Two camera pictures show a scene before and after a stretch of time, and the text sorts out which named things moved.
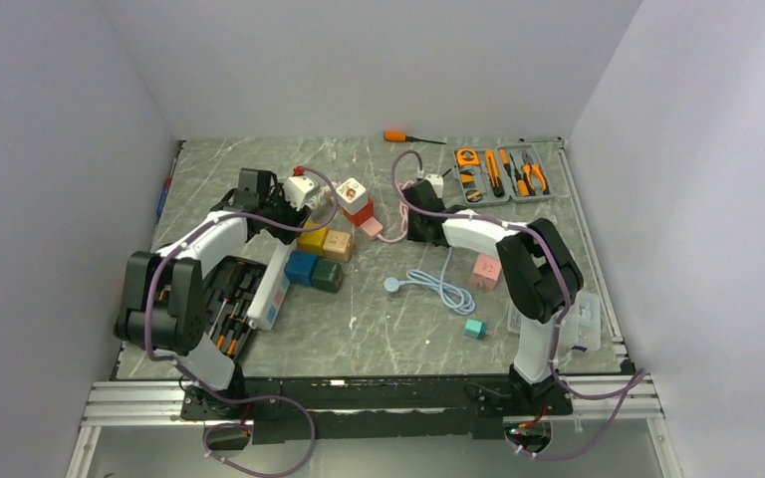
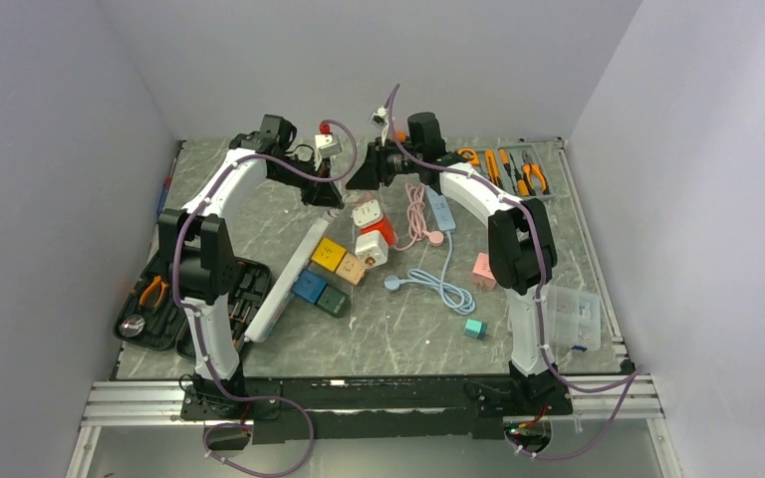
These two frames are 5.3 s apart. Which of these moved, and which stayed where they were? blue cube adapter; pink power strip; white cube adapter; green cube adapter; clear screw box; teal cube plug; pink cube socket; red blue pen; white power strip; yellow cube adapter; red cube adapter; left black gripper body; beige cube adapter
Moved: left black gripper body; white cube adapter; pink power strip; red cube adapter; white power strip; beige cube adapter; blue cube adapter; yellow cube adapter; green cube adapter
Stayed: red blue pen; pink cube socket; clear screw box; teal cube plug
